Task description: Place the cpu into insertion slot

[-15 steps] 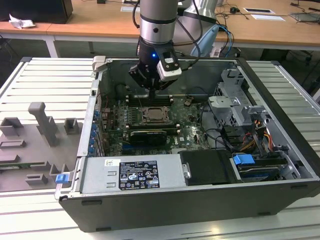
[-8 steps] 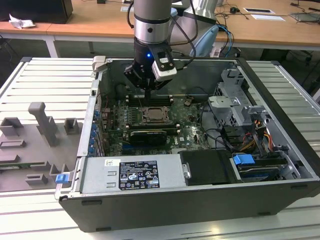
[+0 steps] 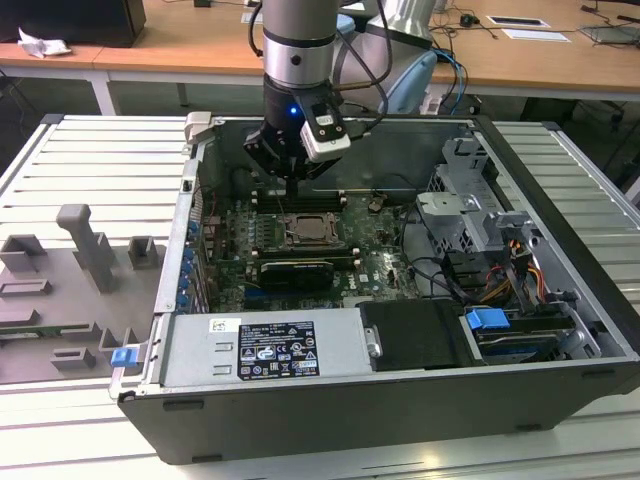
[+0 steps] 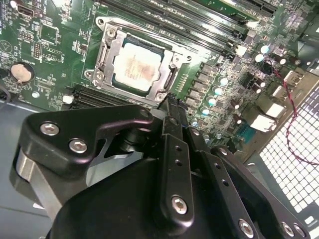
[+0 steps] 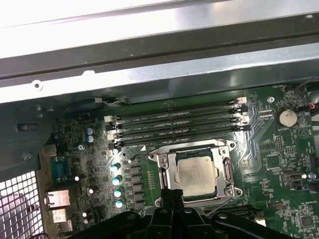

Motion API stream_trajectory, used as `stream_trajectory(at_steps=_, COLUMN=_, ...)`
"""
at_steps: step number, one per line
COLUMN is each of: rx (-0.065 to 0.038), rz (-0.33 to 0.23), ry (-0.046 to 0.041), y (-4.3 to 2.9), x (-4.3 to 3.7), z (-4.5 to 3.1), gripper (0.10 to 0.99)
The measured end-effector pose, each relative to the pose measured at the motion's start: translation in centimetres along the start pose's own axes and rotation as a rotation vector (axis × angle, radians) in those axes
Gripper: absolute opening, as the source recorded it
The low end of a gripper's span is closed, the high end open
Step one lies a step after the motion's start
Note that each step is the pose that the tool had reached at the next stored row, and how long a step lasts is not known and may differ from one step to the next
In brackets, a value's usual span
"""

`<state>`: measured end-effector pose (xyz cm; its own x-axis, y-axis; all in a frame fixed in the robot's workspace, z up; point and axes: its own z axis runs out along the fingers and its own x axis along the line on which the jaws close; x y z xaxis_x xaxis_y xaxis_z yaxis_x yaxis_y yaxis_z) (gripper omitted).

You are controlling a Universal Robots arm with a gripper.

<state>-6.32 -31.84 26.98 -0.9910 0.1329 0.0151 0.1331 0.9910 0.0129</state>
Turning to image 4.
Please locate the silver square CPU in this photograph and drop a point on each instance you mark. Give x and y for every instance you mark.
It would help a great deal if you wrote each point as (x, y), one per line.
(138, 66)

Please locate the metal socket cover frame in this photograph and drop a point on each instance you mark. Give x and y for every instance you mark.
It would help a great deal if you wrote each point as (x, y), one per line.
(112, 57)

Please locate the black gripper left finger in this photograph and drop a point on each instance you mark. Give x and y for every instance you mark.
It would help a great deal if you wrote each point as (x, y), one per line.
(62, 154)

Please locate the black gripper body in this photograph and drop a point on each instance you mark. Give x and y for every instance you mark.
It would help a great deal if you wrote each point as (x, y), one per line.
(104, 214)

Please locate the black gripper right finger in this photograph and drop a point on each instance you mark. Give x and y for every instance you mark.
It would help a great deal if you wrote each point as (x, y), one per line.
(261, 196)

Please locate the thin metal locking lever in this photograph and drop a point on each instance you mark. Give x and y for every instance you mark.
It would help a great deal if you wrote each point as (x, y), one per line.
(175, 74)
(101, 56)

